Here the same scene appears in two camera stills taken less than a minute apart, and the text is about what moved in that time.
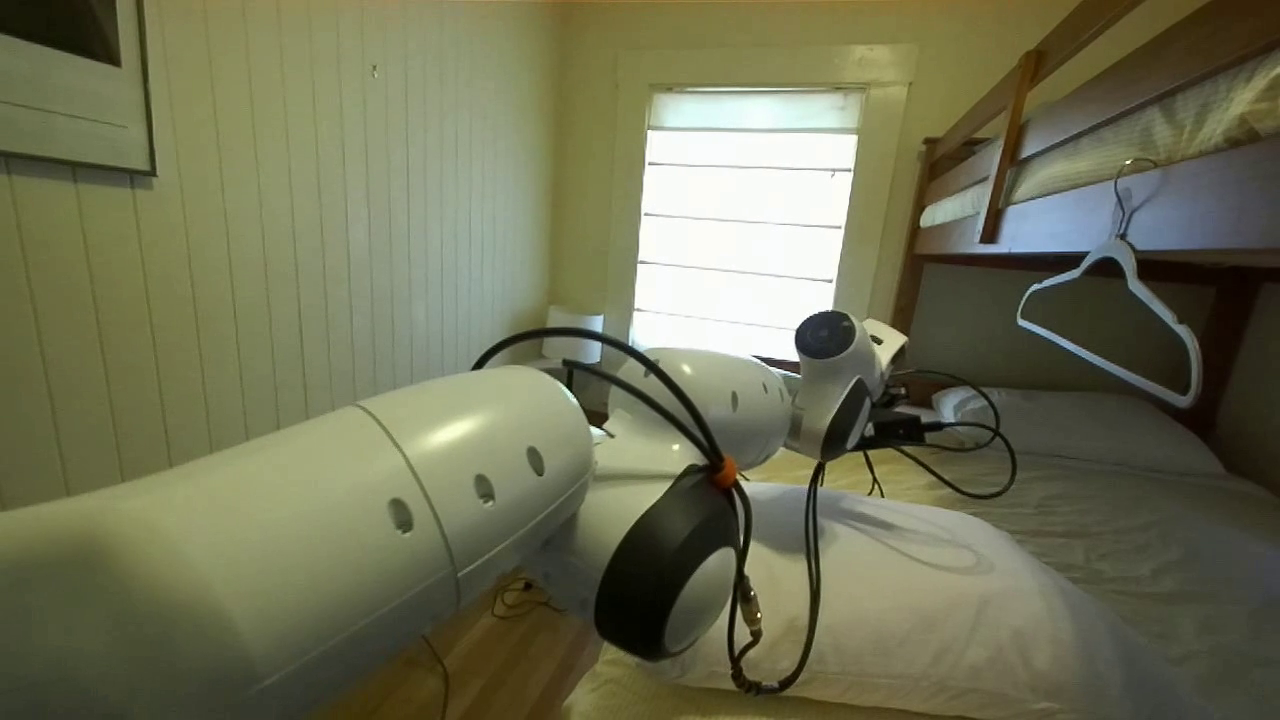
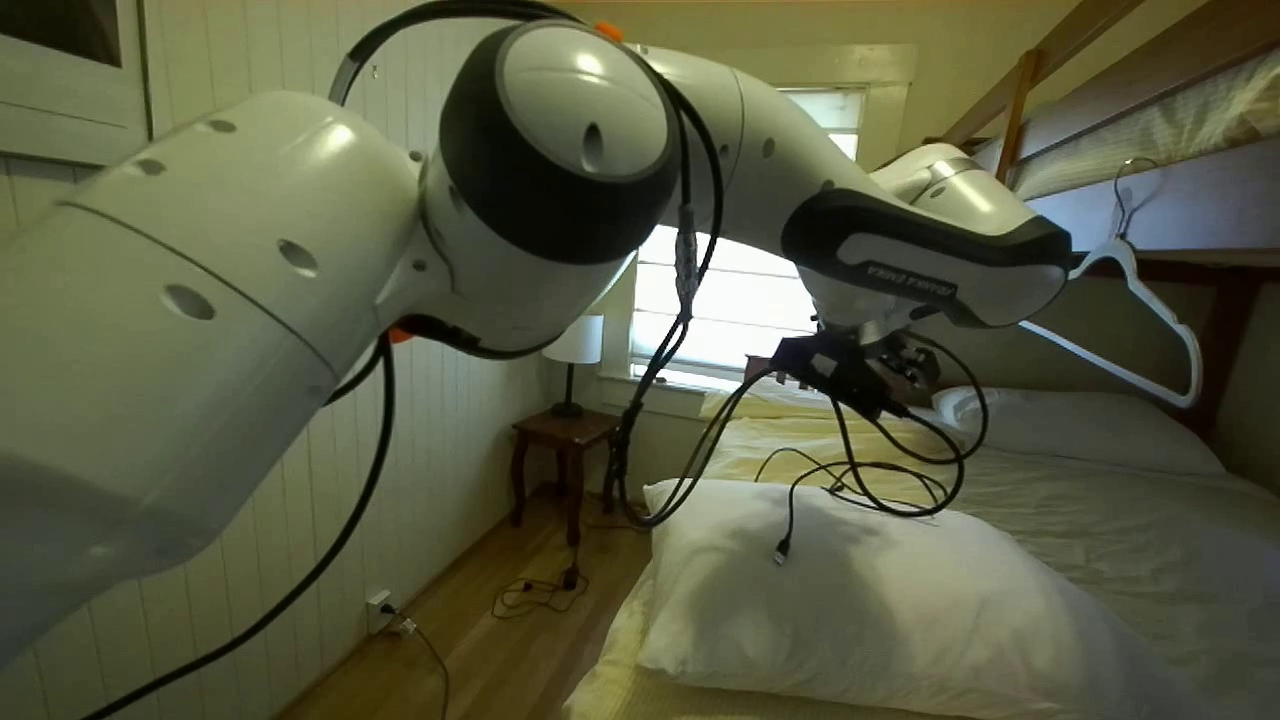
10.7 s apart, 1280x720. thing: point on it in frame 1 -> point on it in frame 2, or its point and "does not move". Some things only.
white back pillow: (1056, 435) does not move
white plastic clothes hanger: (1141, 293) does not move
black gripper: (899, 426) -> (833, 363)
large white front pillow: (868, 605) does not move
